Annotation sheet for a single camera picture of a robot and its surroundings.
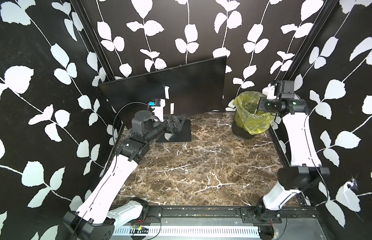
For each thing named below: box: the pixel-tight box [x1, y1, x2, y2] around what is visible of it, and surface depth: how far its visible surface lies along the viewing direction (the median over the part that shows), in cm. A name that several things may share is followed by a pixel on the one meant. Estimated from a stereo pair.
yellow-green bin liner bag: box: [233, 91, 276, 135], surface depth 91 cm
